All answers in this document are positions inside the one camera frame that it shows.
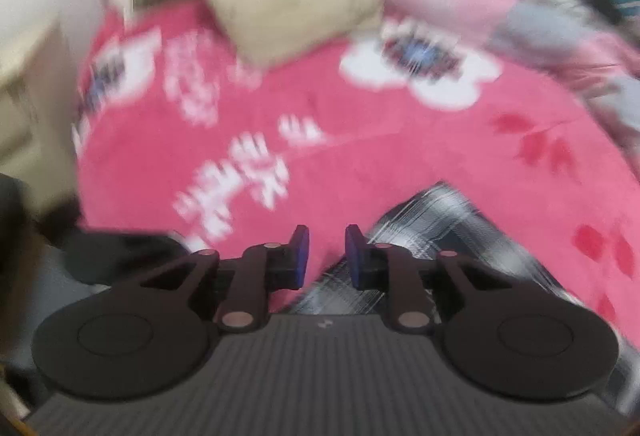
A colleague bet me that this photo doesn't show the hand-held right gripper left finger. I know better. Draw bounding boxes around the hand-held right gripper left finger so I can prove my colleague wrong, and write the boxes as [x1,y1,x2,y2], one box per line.
[140,225,311,333]

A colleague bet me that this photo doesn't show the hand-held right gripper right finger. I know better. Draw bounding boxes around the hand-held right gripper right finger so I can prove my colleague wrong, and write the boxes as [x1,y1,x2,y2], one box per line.
[345,225,516,333]

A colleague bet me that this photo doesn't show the black white plaid pants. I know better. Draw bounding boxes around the black white plaid pants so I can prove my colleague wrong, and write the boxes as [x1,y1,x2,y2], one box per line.
[290,181,640,417]

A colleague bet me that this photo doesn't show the beige bedside cabinet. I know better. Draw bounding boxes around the beige bedside cabinet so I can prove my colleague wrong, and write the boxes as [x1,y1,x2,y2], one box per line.
[0,16,83,217]

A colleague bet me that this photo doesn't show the pink floral fleece blanket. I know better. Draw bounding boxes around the pink floral fleece blanket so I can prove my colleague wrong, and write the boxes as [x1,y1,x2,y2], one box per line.
[72,0,640,352]

